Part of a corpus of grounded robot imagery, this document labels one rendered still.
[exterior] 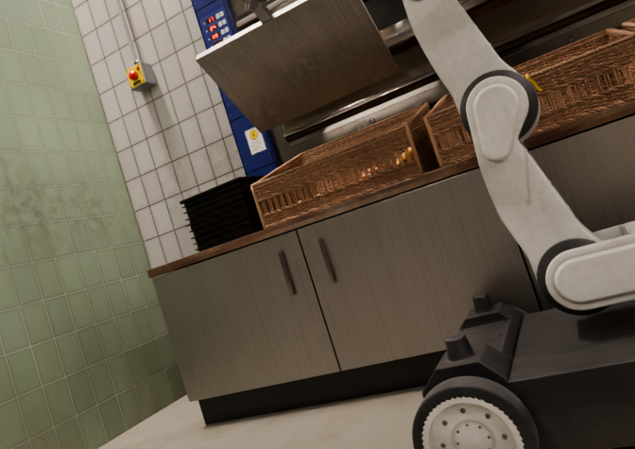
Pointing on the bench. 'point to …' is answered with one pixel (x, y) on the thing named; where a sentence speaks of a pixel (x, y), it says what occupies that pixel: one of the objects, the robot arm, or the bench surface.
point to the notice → (255, 141)
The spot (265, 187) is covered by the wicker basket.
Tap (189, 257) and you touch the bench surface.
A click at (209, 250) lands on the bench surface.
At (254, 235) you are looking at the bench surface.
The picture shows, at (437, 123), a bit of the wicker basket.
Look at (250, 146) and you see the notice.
